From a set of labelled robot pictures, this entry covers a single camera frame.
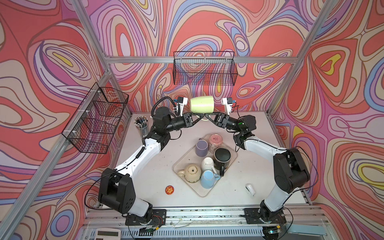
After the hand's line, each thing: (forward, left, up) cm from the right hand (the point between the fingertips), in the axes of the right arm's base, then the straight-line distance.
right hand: (205, 118), depth 70 cm
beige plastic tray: (-3, +8, -34) cm, 35 cm away
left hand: (-1, +1, +2) cm, 3 cm away
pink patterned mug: (+3, -8, -23) cm, 25 cm away
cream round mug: (-17, +7, -25) cm, 31 cm away
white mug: (-11, -2, -25) cm, 28 cm away
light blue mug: (-20, -1, -24) cm, 31 cm away
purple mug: (0, +1, -27) cm, 27 cm away
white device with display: (-41, +47, -31) cm, 69 cm away
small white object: (-24, -24, -33) cm, 47 cm away
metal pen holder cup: (+14, +38, -16) cm, 43 cm away
